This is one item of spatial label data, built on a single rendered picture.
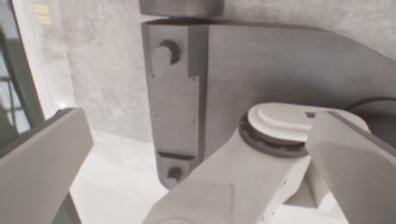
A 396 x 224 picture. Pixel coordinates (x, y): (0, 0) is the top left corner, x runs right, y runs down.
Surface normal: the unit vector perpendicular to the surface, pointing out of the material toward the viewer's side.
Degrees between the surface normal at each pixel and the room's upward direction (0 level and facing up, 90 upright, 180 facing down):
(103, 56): 0
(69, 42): 0
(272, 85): 0
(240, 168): 90
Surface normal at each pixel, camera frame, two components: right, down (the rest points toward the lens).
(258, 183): 0.02, -0.87
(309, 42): -0.19, 0.48
